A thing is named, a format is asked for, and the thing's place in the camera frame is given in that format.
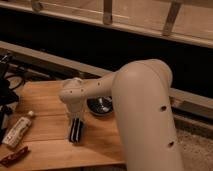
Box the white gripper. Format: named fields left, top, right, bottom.
left=66, top=100, right=84, bottom=119

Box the black white striped eraser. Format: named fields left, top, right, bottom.
left=69, top=118, right=84, bottom=143

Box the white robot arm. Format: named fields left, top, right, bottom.
left=59, top=59, right=184, bottom=171

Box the black bowl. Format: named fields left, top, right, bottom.
left=87, top=96, right=113, bottom=116

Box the white tube bottle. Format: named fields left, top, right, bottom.
left=2, top=111, right=35, bottom=148

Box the black tripod equipment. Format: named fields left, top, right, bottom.
left=0, top=57, right=19, bottom=145

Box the red brown snack wrapper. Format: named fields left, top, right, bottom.
left=0, top=146, right=30, bottom=167

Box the black cable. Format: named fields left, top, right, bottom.
left=3, top=68, right=28, bottom=91

